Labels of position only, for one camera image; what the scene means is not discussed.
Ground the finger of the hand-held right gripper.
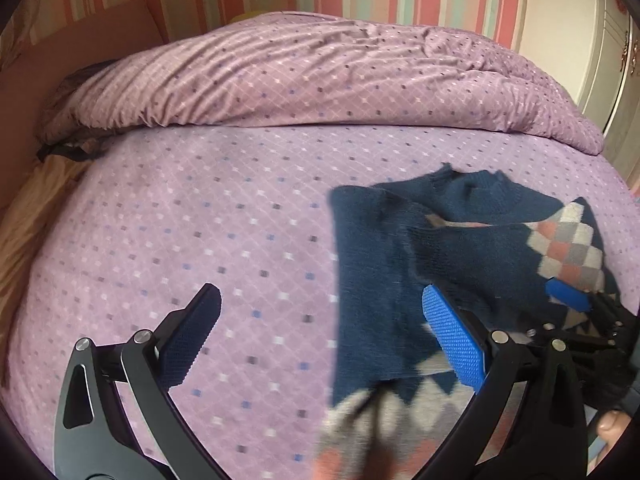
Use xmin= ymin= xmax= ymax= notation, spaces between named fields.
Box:
xmin=546 ymin=279 xmax=626 ymax=332

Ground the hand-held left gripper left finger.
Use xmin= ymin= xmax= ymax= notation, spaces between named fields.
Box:
xmin=52 ymin=283 xmax=226 ymax=480

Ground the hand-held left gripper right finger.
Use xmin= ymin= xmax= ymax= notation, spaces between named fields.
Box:
xmin=421 ymin=283 xmax=587 ymax=480

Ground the navy argyle knit sweater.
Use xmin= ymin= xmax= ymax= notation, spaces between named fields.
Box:
xmin=312 ymin=164 xmax=621 ymax=480

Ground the person's right hand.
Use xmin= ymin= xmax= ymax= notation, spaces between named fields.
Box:
xmin=596 ymin=409 xmax=632 ymax=458

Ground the purple dotted bed sheet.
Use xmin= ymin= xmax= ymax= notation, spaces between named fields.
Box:
xmin=0 ymin=122 xmax=640 ymax=480

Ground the tan cloth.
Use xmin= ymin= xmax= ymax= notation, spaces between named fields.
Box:
xmin=0 ymin=157 xmax=96 ymax=311

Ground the white wardrobe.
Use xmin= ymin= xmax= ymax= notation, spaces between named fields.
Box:
xmin=520 ymin=0 xmax=640 ymax=183

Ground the purple dotted duvet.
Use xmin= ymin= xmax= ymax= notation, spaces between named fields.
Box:
xmin=37 ymin=10 xmax=607 ymax=157

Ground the brown wooden headboard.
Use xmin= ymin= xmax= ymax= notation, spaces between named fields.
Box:
xmin=0 ymin=0 xmax=171 ymax=201

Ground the patterned curtain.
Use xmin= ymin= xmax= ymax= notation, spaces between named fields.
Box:
xmin=0 ymin=12 xmax=37 ymax=68

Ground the black strap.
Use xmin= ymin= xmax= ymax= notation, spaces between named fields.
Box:
xmin=36 ymin=141 xmax=98 ymax=162

